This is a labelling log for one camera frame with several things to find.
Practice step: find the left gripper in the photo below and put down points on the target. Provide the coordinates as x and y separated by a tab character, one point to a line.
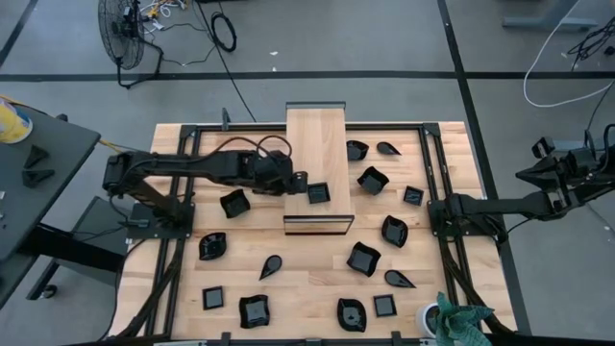
271	173

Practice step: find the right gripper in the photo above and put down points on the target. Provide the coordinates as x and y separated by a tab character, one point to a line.
576	170

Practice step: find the small black square plate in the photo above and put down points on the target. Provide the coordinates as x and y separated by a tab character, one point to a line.
385	305
213	298
319	193
413	196

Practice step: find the black wavy square plate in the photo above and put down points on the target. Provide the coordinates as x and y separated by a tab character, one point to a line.
373	181
254	311
235	204
363	259

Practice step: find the black teardrop plate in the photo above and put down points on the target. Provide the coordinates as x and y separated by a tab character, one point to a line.
396	279
386	148
273	263

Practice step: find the black leaf-shaped plate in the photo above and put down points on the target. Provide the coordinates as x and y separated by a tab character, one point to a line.
395	231
351	315
357	150
212	247

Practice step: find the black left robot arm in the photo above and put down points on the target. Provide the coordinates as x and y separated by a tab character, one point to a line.
192	165

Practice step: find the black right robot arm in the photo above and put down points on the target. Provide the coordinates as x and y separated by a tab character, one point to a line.
504	204

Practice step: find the grey desk foot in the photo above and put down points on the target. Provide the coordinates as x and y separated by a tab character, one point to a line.
548	22

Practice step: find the potted snake plant white pot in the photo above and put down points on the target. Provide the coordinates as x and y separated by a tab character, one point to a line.
456	322

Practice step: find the black floor fan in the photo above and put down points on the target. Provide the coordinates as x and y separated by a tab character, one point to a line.
120	38

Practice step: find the black side table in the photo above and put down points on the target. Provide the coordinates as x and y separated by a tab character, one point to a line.
48	206

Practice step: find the black triangular part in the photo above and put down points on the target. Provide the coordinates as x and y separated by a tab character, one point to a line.
37	156
33	178

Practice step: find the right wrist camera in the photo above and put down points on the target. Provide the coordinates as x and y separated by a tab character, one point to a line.
543	147

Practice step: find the wooden riser shelf black frame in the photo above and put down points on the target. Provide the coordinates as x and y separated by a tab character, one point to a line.
317	144

